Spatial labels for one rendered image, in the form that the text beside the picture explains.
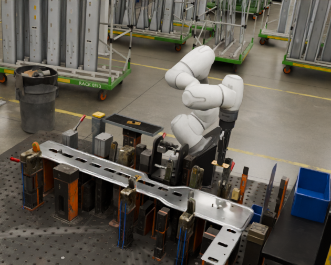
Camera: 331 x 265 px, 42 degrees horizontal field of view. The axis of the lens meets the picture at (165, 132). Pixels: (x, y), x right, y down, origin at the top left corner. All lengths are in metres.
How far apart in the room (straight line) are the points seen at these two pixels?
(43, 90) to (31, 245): 2.88
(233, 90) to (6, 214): 1.51
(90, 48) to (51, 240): 4.50
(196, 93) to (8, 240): 1.30
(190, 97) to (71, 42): 4.99
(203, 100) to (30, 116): 3.57
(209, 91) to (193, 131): 1.07
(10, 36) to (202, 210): 5.18
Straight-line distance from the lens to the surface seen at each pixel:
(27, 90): 5.10
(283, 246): 2.07
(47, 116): 5.26
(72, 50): 6.75
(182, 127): 2.93
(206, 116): 2.95
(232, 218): 2.22
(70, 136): 2.79
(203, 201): 2.31
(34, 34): 7.00
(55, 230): 2.55
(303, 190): 2.55
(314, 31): 9.00
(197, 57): 2.49
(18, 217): 2.68
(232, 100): 1.97
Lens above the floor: 2.24
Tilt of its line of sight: 24 degrees down
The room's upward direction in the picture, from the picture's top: 6 degrees clockwise
